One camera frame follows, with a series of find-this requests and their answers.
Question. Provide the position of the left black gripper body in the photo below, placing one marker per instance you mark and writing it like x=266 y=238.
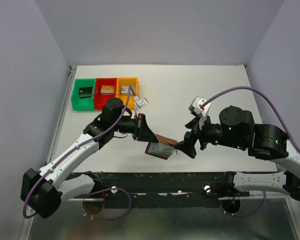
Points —
x=140 y=127

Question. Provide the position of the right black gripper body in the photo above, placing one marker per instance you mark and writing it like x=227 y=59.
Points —
x=193 y=136

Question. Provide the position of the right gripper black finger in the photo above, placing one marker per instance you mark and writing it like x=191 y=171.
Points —
x=187 y=147
x=192 y=123

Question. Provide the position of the brown leather card holder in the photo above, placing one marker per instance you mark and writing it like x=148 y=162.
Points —
x=163 y=149

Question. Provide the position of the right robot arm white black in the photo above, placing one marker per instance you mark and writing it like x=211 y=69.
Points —
x=237 y=129

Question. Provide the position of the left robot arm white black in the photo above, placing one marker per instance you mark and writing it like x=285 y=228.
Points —
x=45 y=189

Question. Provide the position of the silver card in yellow bin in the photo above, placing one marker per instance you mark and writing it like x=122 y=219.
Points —
x=125 y=88

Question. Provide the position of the gold card in red bin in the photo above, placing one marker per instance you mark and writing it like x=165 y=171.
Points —
x=107 y=90

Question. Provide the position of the black card in green bin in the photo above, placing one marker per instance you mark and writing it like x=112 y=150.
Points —
x=85 y=92

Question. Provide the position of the yellow plastic bin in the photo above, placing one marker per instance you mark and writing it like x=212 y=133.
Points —
x=126 y=81

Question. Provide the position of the red plastic bin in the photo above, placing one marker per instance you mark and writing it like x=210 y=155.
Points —
x=98 y=99

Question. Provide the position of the green plastic bin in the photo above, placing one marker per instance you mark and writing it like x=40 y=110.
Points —
x=77 y=103

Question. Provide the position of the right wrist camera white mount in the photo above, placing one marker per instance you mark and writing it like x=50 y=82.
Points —
x=199 y=108

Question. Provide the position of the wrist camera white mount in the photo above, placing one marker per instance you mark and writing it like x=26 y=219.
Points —
x=139 y=103
x=199 y=108

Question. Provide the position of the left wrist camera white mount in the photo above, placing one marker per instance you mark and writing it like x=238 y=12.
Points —
x=139 y=103

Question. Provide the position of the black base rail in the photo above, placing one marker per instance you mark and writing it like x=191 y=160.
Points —
x=163 y=189

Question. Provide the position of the left aluminium side rail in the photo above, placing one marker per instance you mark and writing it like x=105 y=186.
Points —
x=61 y=115

